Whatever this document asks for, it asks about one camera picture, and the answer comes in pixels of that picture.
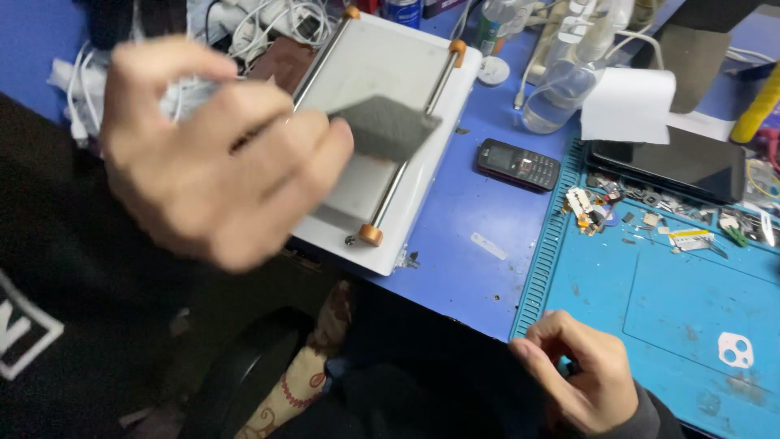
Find person's left hand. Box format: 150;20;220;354
100;35;354;272

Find person's right hand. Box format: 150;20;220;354
509;310;639;435

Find grey abrasive sheet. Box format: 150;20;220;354
326;94;442;164

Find brown phone back cover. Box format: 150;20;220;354
247;35;318;95

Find metal rod with orange ends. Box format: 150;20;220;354
291;6;362;113
357;39;468;247

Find white screen separator machine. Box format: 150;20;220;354
244;9;483;276

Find blue can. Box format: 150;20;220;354
383;0;423;30

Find white adhesive strip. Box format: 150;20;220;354
470;232;508;261

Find black stool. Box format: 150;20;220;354
183;308;318;439

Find white round disc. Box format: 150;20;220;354
477;56;511;86

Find patterned beige cloth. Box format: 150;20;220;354
234;280;354;439

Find black keypad phone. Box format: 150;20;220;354
477;138;561;193

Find green label bottle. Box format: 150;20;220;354
474;0;519;57

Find clear plastic bottle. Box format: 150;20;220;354
521;0;635;135

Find white paper sheet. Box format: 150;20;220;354
580;67;677;145

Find heap of small phone parts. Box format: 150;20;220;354
561;174;780;257

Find blue silicone work mat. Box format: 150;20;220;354
509;137;780;439

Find black smartphone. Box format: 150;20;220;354
586;125;747;205

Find dark grey card sheet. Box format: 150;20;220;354
634;24;732;115

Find tangle of white cables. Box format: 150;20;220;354
207;0;339;62

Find white charger cable bundle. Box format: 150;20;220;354
48;41;112;148

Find yellow tool handle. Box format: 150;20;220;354
729;61;780;145

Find white camera cutout sticker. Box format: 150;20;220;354
717;332;755;369

